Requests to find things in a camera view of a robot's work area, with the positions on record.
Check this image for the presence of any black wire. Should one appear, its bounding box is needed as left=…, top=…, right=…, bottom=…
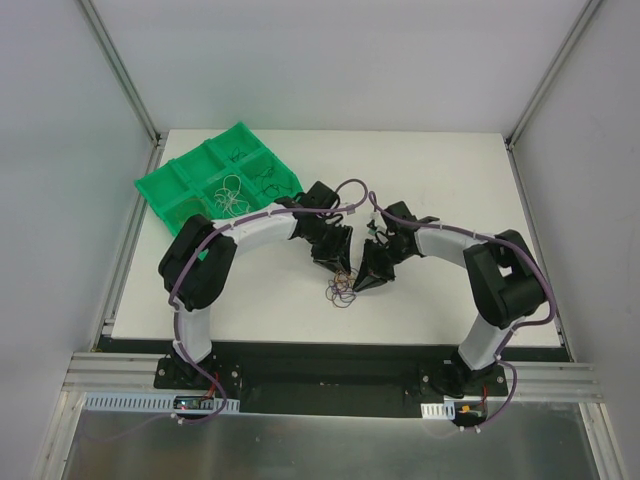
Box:
left=252, top=162, right=296, bottom=199

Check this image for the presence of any white wire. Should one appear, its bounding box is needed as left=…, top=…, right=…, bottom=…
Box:
left=212, top=173, right=254, bottom=219

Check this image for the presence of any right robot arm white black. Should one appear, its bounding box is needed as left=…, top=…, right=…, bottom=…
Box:
left=353, top=201, right=549, bottom=395

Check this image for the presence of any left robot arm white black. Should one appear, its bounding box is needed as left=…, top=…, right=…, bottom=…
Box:
left=158, top=181, right=353, bottom=389

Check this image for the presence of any green compartment tray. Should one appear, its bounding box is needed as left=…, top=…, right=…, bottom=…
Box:
left=135, top=122, right=303, bottom=235

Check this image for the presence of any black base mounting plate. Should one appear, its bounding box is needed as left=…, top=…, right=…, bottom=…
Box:
left=153, top=341, right=507, bottom=418

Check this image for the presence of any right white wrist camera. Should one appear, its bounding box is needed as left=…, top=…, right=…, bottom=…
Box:
left=366, top=212, right=386, bottom=241

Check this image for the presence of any purple wire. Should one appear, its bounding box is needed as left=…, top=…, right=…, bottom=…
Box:
left=323, top=279, right=359, bottom=309

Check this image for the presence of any right white cable duct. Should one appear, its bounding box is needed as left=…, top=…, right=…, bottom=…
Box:
left=420, top=402, right=456, bottom=421

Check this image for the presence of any white cable duct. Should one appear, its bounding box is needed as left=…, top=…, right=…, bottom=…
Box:
left=420, top=402, right=456, bottom=421
left=85, top=393, right=240, bottom=415

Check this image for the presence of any left white cable duct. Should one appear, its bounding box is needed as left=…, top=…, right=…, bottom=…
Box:
left=85, top=393, right=240, bottom=415

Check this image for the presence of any left aluminium frame post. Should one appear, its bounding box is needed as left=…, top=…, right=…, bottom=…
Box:
left=75, top=0, right=161, bottom=145

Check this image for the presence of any aluminium frame post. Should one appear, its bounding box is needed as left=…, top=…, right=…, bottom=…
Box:
left=505, top=0, right=606, bottom=151
left=75, top=0, right=161, bottom=145

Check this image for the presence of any right aluminium frame post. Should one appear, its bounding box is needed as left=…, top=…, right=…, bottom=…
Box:
left=505, top=0, right=606, bottom=151

